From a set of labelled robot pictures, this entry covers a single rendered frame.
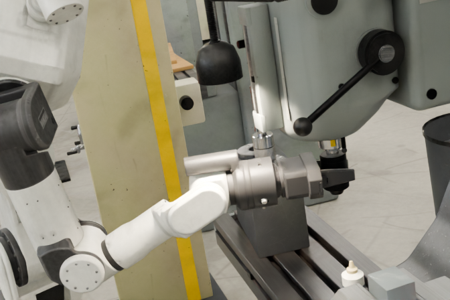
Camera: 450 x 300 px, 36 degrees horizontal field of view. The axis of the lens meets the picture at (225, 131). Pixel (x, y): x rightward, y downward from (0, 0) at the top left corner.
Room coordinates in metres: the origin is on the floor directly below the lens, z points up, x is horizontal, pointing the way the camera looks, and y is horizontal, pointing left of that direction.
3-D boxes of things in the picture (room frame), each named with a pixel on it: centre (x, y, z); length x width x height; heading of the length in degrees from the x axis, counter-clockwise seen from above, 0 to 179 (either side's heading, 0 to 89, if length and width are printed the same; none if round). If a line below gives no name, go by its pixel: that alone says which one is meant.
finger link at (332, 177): (1.12, -0.18, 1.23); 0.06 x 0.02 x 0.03; 90
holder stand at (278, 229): (1.50, -0.07, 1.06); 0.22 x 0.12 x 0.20; 9
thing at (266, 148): (1.45, -0.08, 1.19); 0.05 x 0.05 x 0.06
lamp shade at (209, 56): (1.07, -0.01, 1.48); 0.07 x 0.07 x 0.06
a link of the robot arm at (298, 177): (1.16, -0.09, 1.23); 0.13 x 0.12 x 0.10; 0
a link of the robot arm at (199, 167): (1.16, 0.02, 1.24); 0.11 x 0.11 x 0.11; 0
